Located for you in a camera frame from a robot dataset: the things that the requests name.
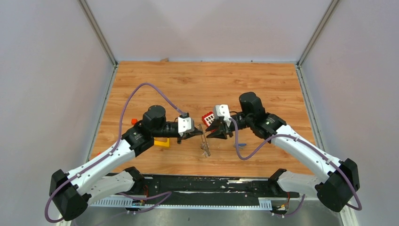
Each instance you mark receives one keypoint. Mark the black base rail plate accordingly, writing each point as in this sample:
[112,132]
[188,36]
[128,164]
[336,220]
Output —
[205,190]

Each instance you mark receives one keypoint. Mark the white slotted cable duct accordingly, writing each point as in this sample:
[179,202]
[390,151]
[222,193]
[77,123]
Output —
[123,202]

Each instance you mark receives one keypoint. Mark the yellow triangular toy block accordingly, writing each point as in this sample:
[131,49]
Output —
[162,143]

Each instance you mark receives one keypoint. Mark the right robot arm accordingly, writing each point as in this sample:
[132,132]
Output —
[334,182]

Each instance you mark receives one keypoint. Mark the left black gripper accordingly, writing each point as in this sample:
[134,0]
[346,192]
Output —
[188,135]

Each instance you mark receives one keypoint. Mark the red window toy block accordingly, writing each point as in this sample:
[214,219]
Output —
[208,118]

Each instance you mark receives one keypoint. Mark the grey metal keyring disc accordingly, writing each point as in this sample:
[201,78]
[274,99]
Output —
[204,144]

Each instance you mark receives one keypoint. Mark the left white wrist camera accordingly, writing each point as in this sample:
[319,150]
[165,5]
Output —
[185,125]

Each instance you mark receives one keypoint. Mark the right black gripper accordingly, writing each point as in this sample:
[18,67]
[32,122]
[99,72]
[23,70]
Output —
[224,131]

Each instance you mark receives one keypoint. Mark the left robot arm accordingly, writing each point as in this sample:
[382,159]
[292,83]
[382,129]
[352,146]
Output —
[73,191]

